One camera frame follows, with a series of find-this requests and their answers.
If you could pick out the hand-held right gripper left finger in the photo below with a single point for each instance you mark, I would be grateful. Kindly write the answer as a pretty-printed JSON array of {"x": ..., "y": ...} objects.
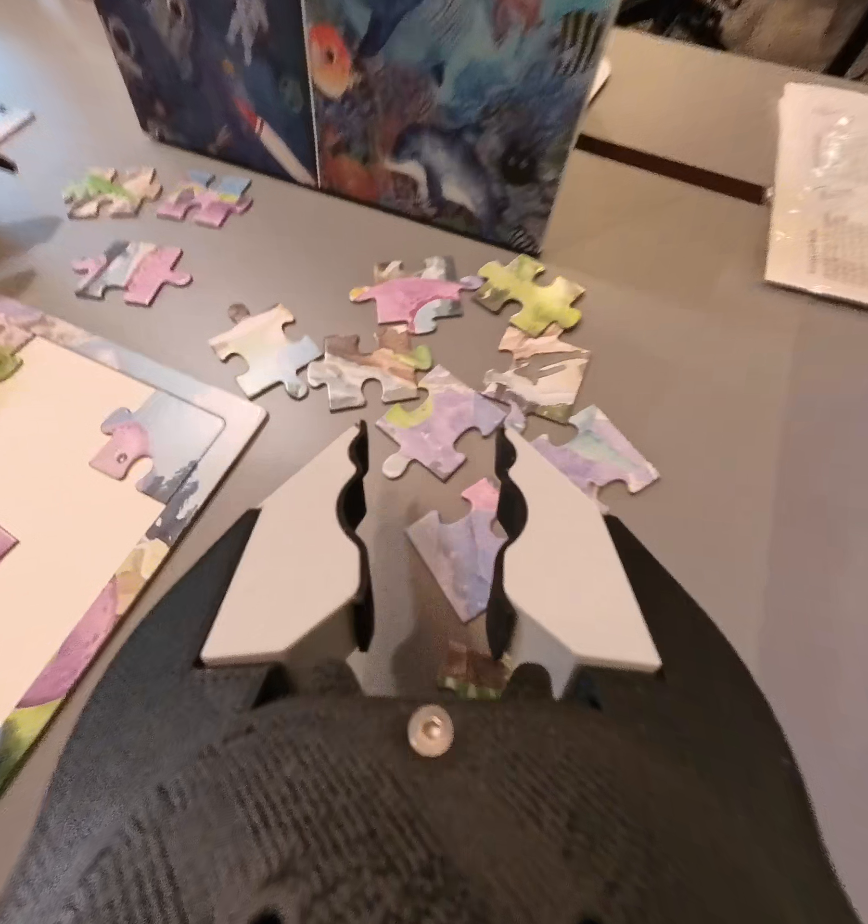
[{"x": 282, "y": 577}]

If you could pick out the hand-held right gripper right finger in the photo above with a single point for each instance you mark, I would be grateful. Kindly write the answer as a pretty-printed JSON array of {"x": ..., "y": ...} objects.
[{"x": 578, "y": 592}]

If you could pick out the green tail brown puzzle piece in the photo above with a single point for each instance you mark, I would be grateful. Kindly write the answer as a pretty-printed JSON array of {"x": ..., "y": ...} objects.
[{"x": 109, "y": 193}]

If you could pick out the pink blue striped puzzle piece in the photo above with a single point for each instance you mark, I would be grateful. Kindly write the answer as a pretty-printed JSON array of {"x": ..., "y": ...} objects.
[{"x": 145, "y": 278}]

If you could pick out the lavender green patch puzzle piece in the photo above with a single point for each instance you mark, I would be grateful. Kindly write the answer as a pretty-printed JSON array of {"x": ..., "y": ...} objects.
[{"x": 441, "y": 426}]

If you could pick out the white jigsaw puzzle board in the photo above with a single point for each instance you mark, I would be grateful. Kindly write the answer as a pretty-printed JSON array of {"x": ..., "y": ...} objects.
[{"x": 59, "y": 447}]

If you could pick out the light blue loose puzzle piece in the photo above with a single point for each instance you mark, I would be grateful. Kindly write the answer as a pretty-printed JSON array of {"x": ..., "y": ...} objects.
[{"x": 455, "y": 556}]

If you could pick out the grey white puzzle piece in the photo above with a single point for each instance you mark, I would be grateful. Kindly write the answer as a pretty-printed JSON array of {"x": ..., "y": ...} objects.
[{"x": 542, "y": 382}]

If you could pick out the blue purple yellow puzzle piece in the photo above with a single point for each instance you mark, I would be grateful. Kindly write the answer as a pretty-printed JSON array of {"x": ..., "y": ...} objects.
[{"x": 203, "y": 202}]

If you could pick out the grey brown puzzle piece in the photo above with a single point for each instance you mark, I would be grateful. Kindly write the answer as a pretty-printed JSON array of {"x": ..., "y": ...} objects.
[{"x": 369, "y": 372}]

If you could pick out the green blue white puzzle piece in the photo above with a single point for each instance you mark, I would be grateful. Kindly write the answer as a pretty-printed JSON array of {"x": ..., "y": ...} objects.
[{"x": 261, "y": 354}]

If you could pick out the yellow green puzzle piece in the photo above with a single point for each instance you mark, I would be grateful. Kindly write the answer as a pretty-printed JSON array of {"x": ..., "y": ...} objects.
[{"x": 531, "y": 292}]

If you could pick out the pink grey puzzle piece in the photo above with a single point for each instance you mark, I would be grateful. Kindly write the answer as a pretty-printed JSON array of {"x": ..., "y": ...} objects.
[{"x": 405, "y": 299}]

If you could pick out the space ocean print puzzle box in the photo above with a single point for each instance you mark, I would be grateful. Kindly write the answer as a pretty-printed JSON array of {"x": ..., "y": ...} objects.
[{"x": 405, "y": 144}]

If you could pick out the paper in plastic sleeve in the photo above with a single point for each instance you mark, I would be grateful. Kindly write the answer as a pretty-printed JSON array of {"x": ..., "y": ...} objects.
[{"x": 838, "y": 202}]

